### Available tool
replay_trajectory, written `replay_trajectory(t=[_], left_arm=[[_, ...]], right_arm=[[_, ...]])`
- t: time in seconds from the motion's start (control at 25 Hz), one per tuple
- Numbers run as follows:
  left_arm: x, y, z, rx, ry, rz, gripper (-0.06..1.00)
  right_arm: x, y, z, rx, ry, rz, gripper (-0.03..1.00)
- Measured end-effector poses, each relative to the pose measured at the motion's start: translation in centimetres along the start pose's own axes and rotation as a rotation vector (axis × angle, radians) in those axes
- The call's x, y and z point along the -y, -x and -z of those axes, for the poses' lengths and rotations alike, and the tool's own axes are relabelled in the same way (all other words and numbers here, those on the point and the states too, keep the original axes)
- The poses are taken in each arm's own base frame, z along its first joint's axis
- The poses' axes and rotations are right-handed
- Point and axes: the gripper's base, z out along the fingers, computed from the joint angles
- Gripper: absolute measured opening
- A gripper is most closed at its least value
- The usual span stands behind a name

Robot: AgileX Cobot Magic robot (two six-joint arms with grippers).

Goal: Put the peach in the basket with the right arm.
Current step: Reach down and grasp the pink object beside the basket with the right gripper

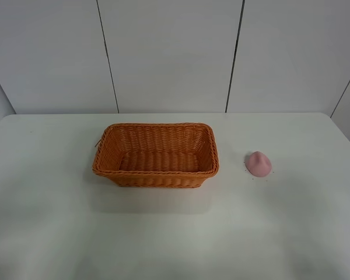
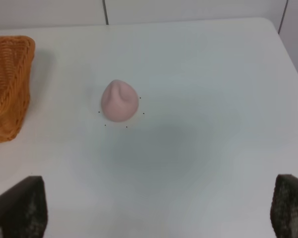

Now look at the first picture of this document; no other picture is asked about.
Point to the pink peach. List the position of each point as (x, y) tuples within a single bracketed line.
[(258, 164)]

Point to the orange woven wicker basket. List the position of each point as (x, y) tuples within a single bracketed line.
[(180, 155)]

